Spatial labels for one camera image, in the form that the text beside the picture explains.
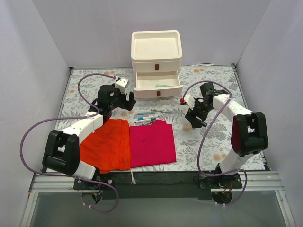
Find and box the light blue gel pen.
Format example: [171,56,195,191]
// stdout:
[137,112,154,115]

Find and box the white marker cyan cap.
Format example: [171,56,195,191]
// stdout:
[137,115,159,121]

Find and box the white drawer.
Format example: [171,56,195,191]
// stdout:
[132,61,181,73]
[134,71,183,99]

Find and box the mint green highlighter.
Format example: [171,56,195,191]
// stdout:
[155,84,173,88]

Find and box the white top drawer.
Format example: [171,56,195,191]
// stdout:
[132,61,181,73]

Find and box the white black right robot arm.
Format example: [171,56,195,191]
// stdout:
[180,80,268,188]

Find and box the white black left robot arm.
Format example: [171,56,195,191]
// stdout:
[42,84,136,189]

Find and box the white marker green cap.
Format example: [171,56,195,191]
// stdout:
[134,118,157,124]

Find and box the magenta cloth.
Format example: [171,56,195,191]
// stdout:
[130,120,177,168]

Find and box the orange cloth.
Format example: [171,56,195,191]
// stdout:
[80,119,131,174]

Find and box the white drawer cabinet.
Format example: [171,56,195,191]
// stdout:
[131,30,183,98]

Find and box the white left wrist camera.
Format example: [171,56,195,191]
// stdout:
[115,77,129,95]

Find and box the aluminium frame rail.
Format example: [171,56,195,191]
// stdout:
[29,171,284,192]

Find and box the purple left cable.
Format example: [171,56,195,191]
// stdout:
[19,73,119,213]

